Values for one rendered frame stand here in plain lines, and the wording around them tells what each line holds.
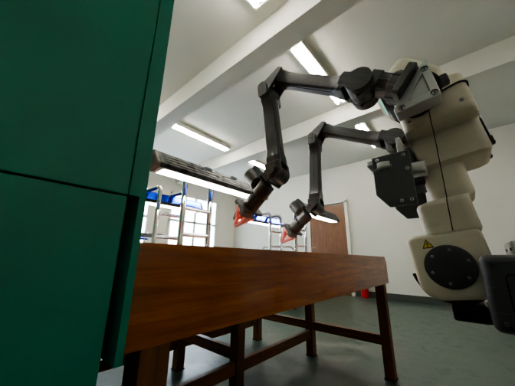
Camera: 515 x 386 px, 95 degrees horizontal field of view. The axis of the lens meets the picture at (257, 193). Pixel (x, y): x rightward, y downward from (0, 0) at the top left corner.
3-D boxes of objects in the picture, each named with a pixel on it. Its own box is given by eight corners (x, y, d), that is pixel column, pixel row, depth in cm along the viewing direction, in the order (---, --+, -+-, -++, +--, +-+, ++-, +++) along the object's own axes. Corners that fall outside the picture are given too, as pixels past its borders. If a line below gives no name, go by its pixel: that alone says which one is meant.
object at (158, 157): (268, 200, 126) (268, 187, 128) (155, 165, 80) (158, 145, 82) (257, 201, 131) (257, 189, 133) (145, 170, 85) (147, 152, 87)
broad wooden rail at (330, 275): (388, 282, 170) (385, 256, 175) (112, 358, 38) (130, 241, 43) (370, 282, 178) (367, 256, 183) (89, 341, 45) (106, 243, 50)
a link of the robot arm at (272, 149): (267, 77, 93) (281, 95, 101) (255, 85, 96) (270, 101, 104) (277, 172, 74) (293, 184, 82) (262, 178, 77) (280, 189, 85)
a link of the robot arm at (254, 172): (276, 168, 76) (289, 177, 82) (259, 149, 83) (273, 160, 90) (252, 194, 79) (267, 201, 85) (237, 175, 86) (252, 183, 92)
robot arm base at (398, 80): (416, 60, 57) (423, 86, 66) (384, 57, 63) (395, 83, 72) (396, 93, 59) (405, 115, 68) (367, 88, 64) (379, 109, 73)
